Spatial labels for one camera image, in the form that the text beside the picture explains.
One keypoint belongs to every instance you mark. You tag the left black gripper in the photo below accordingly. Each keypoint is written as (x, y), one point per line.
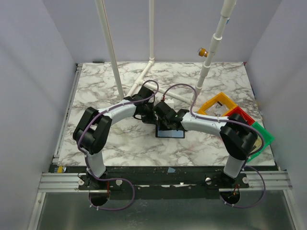
(151, 120)

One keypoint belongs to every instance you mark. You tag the white PVC pipe frame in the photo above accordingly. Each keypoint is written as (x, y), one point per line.
(226, 11)

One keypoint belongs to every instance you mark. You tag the orange knob on pipe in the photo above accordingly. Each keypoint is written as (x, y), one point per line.
(202, 52)

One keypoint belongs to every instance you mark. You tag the black leather card holder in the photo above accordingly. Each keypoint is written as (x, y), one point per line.
(161, 131)

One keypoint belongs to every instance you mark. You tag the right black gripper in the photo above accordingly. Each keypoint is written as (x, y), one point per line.
(164, 123)

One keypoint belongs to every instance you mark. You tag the green plastic bin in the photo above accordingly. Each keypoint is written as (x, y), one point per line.
(268, 139)

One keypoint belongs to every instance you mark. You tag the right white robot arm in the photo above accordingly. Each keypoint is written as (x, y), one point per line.
(237, 136)

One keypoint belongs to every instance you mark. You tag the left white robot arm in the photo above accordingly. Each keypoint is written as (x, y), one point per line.
(93, 128)

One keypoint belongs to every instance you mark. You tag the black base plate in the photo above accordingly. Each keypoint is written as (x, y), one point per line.
(164, 182)

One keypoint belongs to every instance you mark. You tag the left aluminium side rail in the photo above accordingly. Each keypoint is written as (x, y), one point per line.
(67, 113)

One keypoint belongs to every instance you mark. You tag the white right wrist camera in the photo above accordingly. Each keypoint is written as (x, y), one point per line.
(170, 102)

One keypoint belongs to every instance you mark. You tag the yellow plastic bin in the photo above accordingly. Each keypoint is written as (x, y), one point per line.
(220, 105)

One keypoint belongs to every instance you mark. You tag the red plastic bin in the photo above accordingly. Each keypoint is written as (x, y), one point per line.
(240, 111)

